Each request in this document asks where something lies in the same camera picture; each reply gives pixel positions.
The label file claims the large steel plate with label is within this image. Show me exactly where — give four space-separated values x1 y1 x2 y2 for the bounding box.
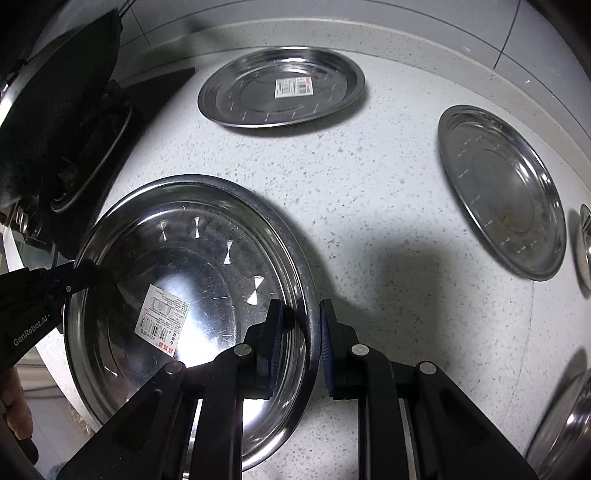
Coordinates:
64 175 321 469

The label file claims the large steel bowl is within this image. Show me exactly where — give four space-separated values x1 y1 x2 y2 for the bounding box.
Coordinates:
526 369 590 479

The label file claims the person left hand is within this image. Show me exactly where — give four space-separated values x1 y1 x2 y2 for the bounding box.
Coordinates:
1 368 33 440

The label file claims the black gas stove top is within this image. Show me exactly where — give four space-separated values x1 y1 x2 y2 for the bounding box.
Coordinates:
11 68 195 260

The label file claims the plain steel plate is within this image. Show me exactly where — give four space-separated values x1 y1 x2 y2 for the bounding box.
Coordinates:
438 105 567 282

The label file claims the steel bowl at right edge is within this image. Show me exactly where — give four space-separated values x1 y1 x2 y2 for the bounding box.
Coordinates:
575 204 591 290

